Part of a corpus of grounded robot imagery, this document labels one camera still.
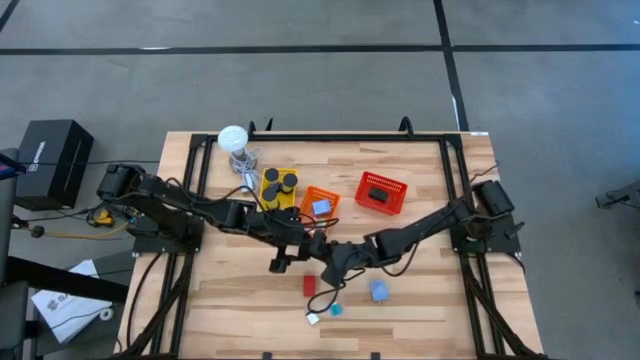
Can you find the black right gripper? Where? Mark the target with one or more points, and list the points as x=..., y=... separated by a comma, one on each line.
x=350, y=257

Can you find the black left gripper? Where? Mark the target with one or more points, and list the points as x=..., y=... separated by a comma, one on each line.
x=287, y=227

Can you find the light blue wall charger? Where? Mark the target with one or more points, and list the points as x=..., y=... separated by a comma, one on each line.
x=379, y=291
x=321, y=207

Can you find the sand timer yellow-green sand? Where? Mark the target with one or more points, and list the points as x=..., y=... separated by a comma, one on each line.
x=289, y=180

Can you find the black device with display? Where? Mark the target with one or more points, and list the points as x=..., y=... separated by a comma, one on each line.
x=378, y=194

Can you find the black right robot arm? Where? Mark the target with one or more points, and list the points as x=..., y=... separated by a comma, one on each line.
x=425, y=225

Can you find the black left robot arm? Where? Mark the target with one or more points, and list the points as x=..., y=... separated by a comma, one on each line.
x=160, y=200

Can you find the red rectangular block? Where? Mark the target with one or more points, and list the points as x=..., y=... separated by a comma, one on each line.
x=309, y=286

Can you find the orange plastic basket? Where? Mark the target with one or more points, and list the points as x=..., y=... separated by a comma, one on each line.
x=310, y=197

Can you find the yellow plastic basket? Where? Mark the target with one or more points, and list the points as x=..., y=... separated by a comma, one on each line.
x=289, y=200

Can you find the metallic blue white charger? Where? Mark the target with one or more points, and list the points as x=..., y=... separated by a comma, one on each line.
x=335, y=310

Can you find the red plastic basket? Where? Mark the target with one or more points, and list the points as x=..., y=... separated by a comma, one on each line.
x=362, y=197

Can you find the white round desk lamp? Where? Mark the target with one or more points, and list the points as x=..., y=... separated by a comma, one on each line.
x=232, y=138

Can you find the white tape roll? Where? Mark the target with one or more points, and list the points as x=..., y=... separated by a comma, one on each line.
x=101, y=314

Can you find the black furniture bar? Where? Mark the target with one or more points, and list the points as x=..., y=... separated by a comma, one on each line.
x=65, y=280

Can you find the black cardboard box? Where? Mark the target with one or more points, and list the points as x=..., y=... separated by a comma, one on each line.
x=50, y=160

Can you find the black ball knob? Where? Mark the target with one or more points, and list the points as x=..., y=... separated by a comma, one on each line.
x=37, y=232

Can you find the black stand foot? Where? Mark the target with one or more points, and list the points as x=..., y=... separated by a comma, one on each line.
x=620, y=195

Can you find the blue-lit screen edge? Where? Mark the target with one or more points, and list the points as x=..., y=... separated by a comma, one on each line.
x=12, y=167

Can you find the silver wall charger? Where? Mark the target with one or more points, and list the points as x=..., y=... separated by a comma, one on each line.
x=313, y=318

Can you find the black metal table frame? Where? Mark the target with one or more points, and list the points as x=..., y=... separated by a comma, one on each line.
x=350, y=137

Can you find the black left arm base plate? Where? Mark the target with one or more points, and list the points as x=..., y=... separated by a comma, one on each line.
x=165, y=245

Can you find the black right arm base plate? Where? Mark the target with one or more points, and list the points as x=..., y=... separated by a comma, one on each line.
x=500, y=240

